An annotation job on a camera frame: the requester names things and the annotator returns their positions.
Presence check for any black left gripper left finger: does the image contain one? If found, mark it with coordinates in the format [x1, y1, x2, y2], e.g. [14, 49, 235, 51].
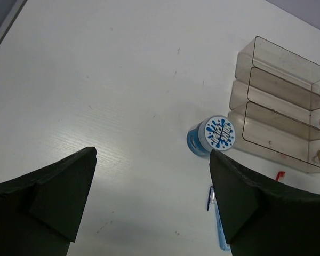
[0, 147, 97, 255]

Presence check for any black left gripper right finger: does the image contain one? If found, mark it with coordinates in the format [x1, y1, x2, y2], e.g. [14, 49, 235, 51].
[209, 151, 320, 255]

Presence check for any blue pen cap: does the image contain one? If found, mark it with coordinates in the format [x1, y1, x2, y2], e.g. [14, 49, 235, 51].
[206, 186, 216, 211]

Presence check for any blue correction tape case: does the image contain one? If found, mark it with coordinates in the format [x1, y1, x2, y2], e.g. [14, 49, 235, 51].
[215, 205, 231, 251]

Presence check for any blue jar left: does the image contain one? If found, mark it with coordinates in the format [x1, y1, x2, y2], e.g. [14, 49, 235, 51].
[186, 115, 236, 157]

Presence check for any clear tiered organizer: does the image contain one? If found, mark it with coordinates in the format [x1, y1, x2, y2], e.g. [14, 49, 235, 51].
[228, 36, 320, 174]

